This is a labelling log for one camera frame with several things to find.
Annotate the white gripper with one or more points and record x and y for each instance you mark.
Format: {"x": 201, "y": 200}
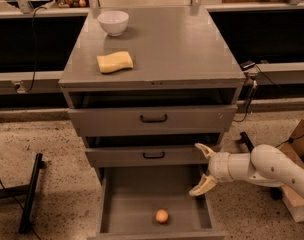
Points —
{"x": 219, "y": 166}

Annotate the orange fruit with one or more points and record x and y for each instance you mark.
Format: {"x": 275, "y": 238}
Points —
{"x": 162, "y": 216}

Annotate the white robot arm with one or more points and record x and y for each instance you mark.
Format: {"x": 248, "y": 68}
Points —
{"x": 265, "y": 165}

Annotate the grey middle drawer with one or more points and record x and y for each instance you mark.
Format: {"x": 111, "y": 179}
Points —
{"x": 127, "y": 150}

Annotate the grey drawer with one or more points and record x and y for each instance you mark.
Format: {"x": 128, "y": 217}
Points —
{"x": 127, "y": 150}
{"x": 121, "y": 116}
{"x": 131, "y": 196}

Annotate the grey top drawer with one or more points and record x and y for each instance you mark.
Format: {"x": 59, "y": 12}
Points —
{"x": 121, "y": 116}

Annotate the grey bottom drawer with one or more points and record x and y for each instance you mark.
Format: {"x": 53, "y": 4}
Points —
{"x": 131, "y": 196}

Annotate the grey drawer cabinet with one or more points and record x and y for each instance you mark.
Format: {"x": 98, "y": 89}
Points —
{"x": 176, "y": 52}

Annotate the black stand leg right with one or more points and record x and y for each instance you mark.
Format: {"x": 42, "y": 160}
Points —
{"x": 275, "y": 193}

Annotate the black stand leg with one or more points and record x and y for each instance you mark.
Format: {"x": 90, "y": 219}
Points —
{"x": 275, "y": 193}
{"x": 24, "y": 194}

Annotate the cardboard box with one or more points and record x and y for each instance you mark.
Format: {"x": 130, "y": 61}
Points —
{"x": 293, "y": 191}

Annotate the black power adapter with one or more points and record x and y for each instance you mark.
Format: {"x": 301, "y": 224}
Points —
{"x": 247, "y": 65}

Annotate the yellow sponge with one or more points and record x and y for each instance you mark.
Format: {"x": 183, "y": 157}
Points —
{"x": 114, "y": 62}

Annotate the white ceramic bowl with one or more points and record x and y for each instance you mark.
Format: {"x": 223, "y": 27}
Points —
{"x": 114, "y": 23}

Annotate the black stand leg left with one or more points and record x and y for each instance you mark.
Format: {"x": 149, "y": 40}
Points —
{"x": 24, "y": 194}

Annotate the black middle drawer handle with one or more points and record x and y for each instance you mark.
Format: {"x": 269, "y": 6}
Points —
{"x": 149, "y": 156}

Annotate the black drawer handle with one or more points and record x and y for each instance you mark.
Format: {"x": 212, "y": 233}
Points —
{"x": 160, "y": 119}
{"x": 149, "y": 156}

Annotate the black top drawer handle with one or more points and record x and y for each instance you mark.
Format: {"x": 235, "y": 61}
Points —
{"x": 160, "y": 119}

